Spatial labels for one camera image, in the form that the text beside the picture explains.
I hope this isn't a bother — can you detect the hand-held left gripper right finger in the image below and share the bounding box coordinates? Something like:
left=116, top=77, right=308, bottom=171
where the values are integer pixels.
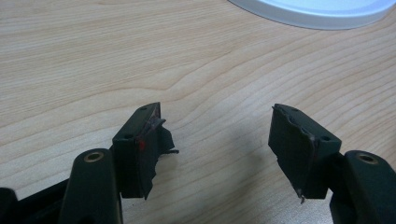
left=268, top=104, right=396, bottom=224

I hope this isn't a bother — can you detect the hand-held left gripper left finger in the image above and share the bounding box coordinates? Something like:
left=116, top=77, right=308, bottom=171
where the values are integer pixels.
left=58, top=102, right=180, bottom=224

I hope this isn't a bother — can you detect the white round plate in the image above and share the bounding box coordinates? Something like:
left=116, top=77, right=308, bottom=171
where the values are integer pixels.
left=227, top=0, right=396, bottom=31

